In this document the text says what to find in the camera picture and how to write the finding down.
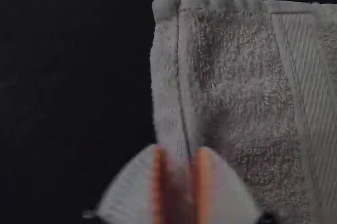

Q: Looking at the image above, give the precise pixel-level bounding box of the black mat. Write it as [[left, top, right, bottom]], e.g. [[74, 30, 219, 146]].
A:
[[0, 0, 337, 224]]

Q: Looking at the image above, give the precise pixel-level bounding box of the pale towel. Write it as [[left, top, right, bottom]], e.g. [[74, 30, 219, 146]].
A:
[[149, 0, 337, 224]]

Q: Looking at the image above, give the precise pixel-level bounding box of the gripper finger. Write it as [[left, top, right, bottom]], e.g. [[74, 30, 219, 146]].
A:
[[81, 144, 167, 224], [189, 147, 280, 224]]

